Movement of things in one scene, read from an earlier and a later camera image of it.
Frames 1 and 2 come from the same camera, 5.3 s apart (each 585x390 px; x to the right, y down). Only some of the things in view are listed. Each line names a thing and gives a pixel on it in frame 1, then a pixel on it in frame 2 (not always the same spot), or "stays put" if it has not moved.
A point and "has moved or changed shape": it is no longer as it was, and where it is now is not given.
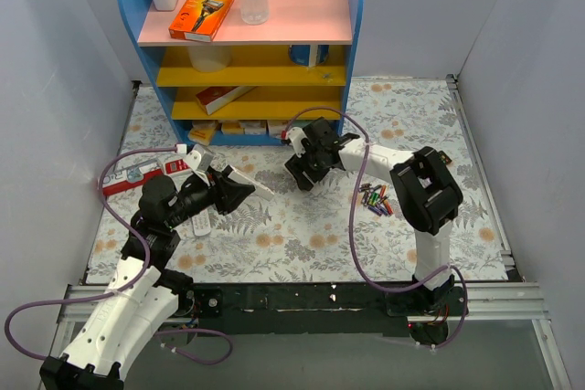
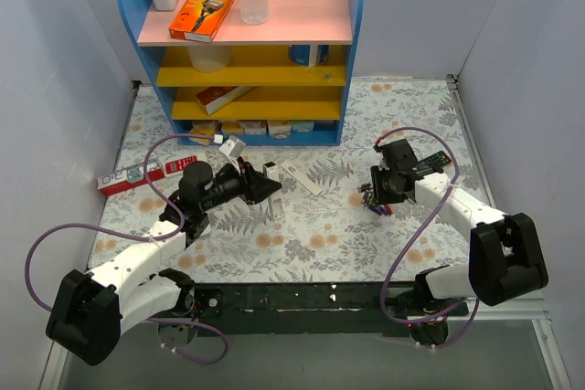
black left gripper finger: [223, 179] → [251, 173]
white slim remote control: [260, 190] has moved or changed shape
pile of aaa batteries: [375, 199] stays put
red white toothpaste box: [132, 176] stays put
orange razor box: [203, 13] stays put
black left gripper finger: [230, 195] → [260, 187]
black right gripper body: [309, 160] → [377, 184]
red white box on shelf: [215, 98] stays put
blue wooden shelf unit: [226, 82] stays put
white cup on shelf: [209, 58] stays put
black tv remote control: [445, 158] stays put
